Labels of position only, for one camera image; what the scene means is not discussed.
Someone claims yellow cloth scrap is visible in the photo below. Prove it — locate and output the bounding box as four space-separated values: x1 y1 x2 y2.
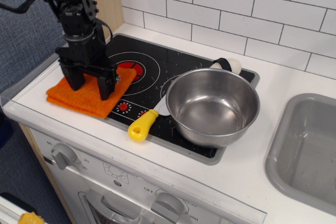
18 212 45 224

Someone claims grey sink basin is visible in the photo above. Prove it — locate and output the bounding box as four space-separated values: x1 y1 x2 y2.
265 93 335 215

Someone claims orange towel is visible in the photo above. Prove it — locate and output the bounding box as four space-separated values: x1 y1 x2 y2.
46 68 137 119

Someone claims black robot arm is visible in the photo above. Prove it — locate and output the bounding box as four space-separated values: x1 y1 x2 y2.
1 0 118 100

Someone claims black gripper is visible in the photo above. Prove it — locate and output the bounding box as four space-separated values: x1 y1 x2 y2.
55 36 118 100

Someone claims stainless steel pot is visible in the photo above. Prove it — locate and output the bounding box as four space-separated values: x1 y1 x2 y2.
166 68 260 148

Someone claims white toy oven front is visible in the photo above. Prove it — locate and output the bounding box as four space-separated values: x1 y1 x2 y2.
31 130 266 223

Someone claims white toy with black band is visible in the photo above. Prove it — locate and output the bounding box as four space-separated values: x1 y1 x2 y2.
211 58 242 74

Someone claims grey left oven knob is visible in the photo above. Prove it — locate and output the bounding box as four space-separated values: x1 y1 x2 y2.
51 143 77 170

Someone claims black sleeved cable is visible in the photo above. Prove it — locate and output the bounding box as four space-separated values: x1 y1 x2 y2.
0 0 39 14

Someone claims grey oven knob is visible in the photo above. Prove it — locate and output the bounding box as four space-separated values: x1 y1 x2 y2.
151 193 185 223
51 143 77 170

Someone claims yellow handled spatula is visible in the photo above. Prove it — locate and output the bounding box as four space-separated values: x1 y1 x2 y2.
128 97 170 142

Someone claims black toy cooktop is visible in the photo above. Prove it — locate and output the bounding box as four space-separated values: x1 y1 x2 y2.
106 34 259 165

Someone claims grey right oven knob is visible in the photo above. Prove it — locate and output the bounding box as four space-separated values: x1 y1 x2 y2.
151 193 185 223

